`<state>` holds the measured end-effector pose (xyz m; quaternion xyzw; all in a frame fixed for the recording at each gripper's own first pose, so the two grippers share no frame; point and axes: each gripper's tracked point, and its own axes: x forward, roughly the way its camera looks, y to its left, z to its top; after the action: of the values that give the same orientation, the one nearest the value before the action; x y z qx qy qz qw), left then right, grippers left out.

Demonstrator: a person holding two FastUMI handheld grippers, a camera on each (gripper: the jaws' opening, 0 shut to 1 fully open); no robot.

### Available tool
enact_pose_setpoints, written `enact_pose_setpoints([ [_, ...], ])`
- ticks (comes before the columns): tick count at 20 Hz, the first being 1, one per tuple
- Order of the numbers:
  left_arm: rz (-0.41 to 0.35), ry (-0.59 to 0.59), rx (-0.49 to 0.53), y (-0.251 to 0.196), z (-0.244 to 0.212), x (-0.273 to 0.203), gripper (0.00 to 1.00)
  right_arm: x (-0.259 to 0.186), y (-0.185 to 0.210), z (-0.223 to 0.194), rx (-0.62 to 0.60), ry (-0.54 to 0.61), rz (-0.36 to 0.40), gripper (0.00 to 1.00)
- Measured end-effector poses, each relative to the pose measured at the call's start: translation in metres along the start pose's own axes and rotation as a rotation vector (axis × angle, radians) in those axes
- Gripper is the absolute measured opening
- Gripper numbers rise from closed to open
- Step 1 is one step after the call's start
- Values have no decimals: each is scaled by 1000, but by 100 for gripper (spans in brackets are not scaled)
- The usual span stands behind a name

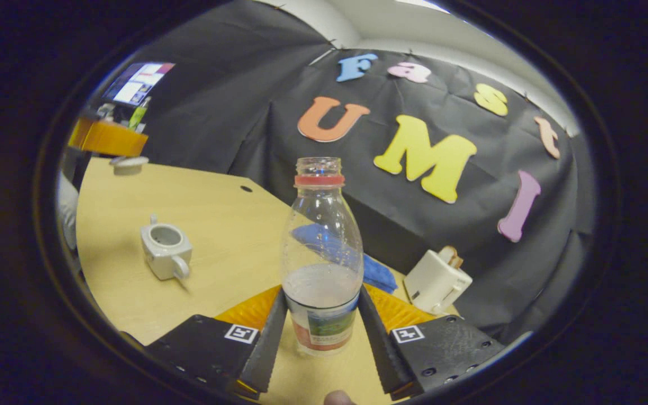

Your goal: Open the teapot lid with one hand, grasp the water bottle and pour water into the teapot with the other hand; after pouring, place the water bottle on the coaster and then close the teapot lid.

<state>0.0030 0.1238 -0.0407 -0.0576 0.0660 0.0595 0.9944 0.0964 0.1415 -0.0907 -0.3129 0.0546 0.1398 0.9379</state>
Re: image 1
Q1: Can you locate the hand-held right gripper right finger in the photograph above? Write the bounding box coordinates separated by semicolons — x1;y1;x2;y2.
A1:
357;284;507;401

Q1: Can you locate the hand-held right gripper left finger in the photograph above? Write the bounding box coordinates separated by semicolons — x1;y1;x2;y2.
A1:
143;284;289;401

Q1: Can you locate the clear plastic water bottle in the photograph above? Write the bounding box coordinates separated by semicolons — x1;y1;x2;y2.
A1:
281;156;365;356

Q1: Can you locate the white teacup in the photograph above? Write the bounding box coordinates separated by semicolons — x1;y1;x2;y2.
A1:
140;214;194;281

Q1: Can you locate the computer monitor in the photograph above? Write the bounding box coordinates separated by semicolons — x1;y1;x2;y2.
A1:
102;61;176;109

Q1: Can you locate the blue towel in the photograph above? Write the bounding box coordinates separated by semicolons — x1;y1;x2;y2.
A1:
292;223;399;294

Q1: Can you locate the white toaster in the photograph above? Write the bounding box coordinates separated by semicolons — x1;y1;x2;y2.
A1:
403;249;473;316

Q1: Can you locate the toast slice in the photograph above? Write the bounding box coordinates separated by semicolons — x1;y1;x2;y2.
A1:
438;245;464;269

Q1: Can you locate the black backdrop cloth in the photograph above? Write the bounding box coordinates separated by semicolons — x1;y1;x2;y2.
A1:
93;0;597;344

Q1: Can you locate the ceiling light panel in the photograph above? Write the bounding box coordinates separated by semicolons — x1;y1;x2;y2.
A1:
394;0;451;15

